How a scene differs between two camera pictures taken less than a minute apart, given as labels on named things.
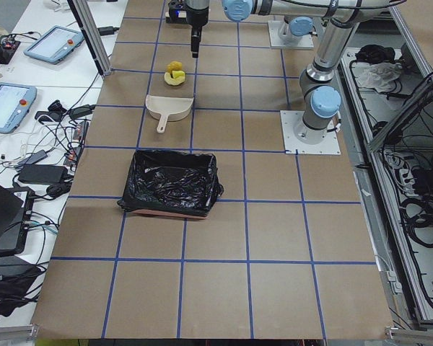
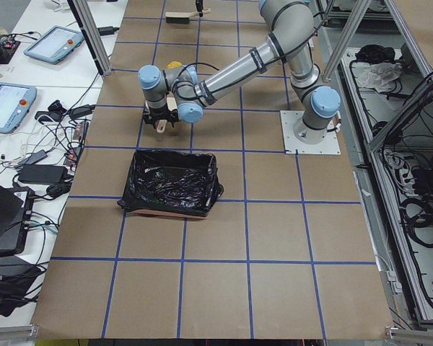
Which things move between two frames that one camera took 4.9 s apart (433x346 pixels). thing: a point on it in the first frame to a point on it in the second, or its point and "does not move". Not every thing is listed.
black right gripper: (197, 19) to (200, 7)
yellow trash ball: (174, 65) does not move
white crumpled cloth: (381, 76) does not move
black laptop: (9, 213) does not move
